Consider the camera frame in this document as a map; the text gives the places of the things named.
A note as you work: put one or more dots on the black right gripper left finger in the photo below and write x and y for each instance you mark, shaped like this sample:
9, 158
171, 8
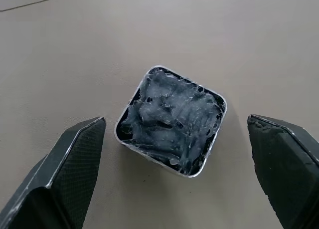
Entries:
59, 179

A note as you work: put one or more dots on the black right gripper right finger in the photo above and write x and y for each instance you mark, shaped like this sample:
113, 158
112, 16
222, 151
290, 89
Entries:
284, 174

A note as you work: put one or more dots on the square bin with plastic liner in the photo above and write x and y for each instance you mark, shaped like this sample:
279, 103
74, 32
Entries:
172, 121

